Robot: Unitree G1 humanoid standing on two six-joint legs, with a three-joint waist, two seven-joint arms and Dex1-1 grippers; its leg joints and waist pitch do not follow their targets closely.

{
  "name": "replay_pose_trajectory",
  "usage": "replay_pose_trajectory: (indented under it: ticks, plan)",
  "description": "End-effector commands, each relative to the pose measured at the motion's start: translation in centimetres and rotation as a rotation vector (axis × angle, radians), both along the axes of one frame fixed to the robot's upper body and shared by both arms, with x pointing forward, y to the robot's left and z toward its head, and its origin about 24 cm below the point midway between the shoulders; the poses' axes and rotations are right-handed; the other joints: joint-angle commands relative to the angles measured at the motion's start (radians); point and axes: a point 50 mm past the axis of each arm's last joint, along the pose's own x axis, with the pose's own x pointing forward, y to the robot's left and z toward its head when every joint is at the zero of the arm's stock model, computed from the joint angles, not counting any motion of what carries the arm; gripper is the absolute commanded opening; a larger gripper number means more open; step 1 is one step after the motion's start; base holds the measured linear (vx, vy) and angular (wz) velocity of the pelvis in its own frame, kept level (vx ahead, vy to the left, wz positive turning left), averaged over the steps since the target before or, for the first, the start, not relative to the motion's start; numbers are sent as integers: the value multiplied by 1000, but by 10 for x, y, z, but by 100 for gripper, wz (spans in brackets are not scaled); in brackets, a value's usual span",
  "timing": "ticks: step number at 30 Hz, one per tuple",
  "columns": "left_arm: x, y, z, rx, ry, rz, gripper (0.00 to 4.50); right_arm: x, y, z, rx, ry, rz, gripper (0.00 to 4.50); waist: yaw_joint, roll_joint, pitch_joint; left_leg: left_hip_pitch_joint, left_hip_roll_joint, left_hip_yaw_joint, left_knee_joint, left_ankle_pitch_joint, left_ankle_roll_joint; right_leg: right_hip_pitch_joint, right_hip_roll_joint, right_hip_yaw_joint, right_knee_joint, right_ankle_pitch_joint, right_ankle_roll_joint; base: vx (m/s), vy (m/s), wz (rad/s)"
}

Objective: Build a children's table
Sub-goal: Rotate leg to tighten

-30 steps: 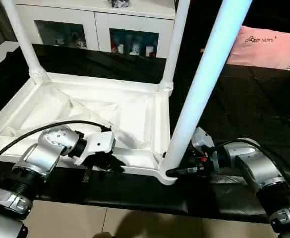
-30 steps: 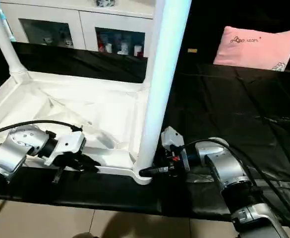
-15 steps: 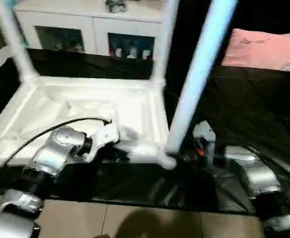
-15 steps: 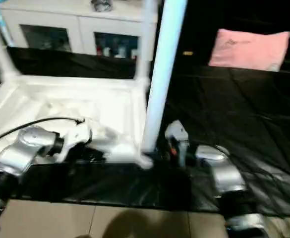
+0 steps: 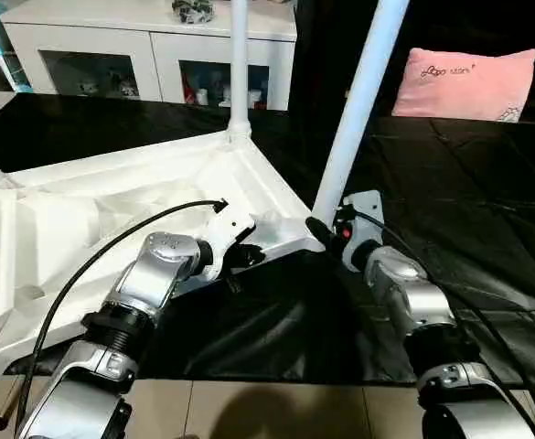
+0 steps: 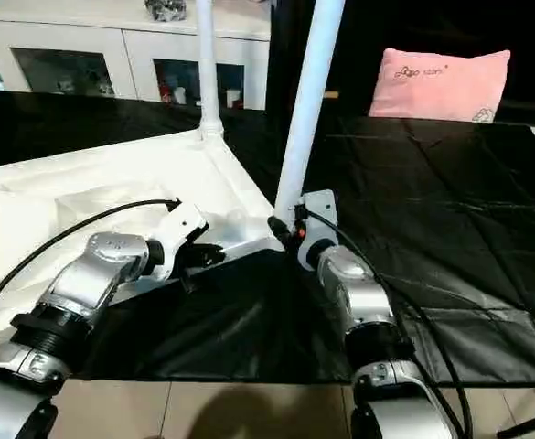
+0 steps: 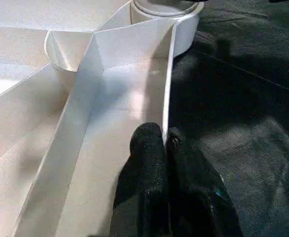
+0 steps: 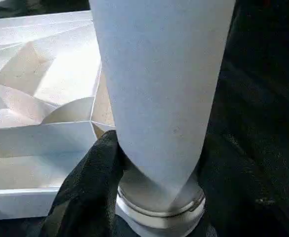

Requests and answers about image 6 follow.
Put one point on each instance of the white plastic table top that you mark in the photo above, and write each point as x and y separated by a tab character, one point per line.
84	201

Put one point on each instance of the white plastic table leg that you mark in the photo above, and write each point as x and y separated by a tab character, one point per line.
308	101
208	69

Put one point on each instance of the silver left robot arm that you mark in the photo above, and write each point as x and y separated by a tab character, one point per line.
93	274

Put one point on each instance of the black work mat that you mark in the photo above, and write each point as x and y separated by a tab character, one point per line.
450	229

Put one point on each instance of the black furniture with yellow label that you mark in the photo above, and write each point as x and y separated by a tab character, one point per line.
368	41

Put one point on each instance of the pink pillow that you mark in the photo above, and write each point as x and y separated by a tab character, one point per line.
441	84

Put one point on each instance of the white cabinet with glass doors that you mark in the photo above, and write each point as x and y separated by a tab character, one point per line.
93	50

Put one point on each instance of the dark ornament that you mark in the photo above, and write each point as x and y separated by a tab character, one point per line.
166	9

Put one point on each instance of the black tripod stand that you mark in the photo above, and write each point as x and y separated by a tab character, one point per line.
532	421

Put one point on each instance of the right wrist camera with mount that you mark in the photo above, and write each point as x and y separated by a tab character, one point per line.
320	215

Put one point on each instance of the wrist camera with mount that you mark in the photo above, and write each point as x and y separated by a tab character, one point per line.
320	215
183	229

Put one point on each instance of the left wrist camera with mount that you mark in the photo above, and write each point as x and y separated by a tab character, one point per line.
183	229

